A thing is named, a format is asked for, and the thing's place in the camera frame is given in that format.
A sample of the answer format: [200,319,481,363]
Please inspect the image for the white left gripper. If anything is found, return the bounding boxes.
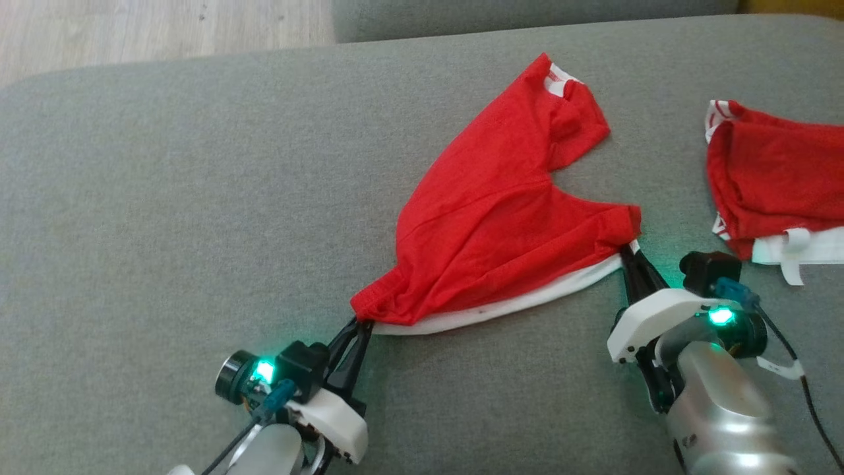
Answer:
[290,319,375,475]

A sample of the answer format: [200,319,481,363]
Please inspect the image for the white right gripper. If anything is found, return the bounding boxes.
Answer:
[607,245,724,413]

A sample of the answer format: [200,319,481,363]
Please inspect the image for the red shorts with white stripe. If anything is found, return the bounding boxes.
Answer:
[349,53,642,336]

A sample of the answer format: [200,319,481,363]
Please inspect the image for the red basketball jersey with number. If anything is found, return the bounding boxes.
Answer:
[704,99,844,286]

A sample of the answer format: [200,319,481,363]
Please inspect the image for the large grey sofa seat cushion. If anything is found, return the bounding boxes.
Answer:
[0,13,844,475]

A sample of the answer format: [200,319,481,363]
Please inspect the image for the grey sofa back cushion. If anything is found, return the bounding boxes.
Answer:
[332,0,739,44]

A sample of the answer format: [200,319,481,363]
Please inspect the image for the left arm cable teal connector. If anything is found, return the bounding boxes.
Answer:
[201,379,297,475]

